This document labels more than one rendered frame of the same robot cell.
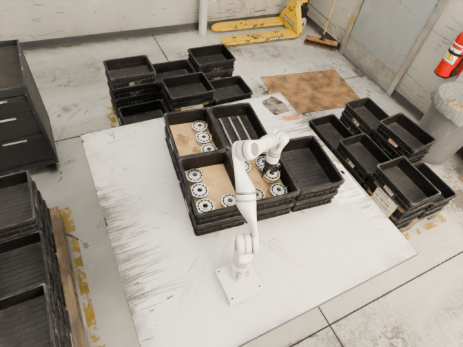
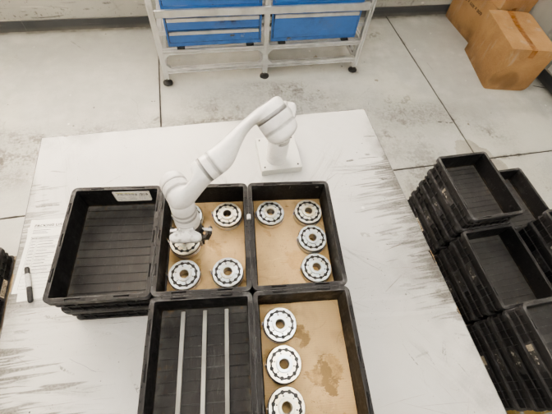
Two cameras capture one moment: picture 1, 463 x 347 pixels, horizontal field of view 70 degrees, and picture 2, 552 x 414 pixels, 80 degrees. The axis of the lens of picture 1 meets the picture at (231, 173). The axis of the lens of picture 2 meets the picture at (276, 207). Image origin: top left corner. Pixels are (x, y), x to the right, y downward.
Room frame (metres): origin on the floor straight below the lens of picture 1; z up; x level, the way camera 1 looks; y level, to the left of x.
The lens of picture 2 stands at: (1.65, 0.17, 1.92)
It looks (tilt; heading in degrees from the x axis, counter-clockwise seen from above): 59 degrees down; 196
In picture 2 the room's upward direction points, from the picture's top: 8 degrees clockwise
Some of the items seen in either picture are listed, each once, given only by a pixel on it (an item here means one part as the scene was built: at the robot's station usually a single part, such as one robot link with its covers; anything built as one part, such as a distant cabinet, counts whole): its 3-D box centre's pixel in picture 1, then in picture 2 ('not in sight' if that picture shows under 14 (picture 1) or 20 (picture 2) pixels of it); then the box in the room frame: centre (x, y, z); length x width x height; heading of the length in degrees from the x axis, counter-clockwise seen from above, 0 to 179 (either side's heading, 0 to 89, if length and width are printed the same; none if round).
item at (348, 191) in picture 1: (339, 182); (52, 254); (1.49, -0.72, 0.70); 0.33 x 0.23 x 0.01; 34
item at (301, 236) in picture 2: (199, 190); (312, 237); (1.09, 0.16, 0.86); 0.10 x 0.10 x 0.01
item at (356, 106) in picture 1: (363, 125); not in sight; (2.63, -1.19, 0.31); 0.40 x 0.30 x 0.34; 34
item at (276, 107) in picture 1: (275, 104); not in sight; (2.18, -0.25, 0.71); 0.22 x 0.19 x 0.01; 34
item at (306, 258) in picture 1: (231, 219); (239, 297); (1.27, -0.06, 0.35); 1.60 x 1.60 x 0.70; 34
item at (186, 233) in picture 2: (271, 153); (186, 222); (1.30, -0.20, 1.05); 0.11 x 0.09 x 0.06; 26
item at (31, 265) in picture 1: (27, 279); (486, 275); (0.62, 1.08, 0.31); 0.40 x 0.30 x 0.34; 34
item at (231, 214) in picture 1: (212, 186); (292, 237); (1.13, 0.09, 0.87); 0.40 x 0.30 x 0.11; 27
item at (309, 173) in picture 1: (304, 167); (114, 246); (1.41, -0.44, 0.87); 0.40 x 0.30 x 0.11; 27
